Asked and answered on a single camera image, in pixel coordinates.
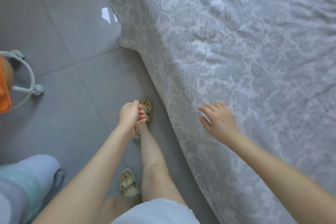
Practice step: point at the person's left hand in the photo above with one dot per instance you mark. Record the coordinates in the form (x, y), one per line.
(130, 117)

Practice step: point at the person's right hand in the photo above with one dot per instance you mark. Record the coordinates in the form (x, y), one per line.
(221, 124)

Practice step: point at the white floral bed sheet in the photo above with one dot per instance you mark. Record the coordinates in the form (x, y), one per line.
(236, 34)

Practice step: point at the person's right forearm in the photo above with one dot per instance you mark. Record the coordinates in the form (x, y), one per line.
(283, 174)

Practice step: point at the person's left forearm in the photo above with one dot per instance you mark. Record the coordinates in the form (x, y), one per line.
(86, 179)

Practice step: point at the person's right beige sandal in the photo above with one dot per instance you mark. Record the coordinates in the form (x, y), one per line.
(147, 112)

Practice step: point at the person's beige sandal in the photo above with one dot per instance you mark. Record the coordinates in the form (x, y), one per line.
(147, 112)
(130, 187)

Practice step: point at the person's right leg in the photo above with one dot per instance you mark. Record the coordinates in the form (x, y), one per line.
(155, 168)

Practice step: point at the person's leg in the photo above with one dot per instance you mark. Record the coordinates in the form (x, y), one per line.
(155, 168)
(113, 208)

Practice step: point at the person's left beige sandal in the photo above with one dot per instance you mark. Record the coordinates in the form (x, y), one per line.
(130, 187)

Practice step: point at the person's left leg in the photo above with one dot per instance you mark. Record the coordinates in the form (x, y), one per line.
(113, 208)

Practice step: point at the person's white lace dress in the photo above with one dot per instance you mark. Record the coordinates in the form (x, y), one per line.
(157, 213)

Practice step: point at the white teal cylindrical appliance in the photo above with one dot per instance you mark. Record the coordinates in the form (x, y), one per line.
(26, 179)

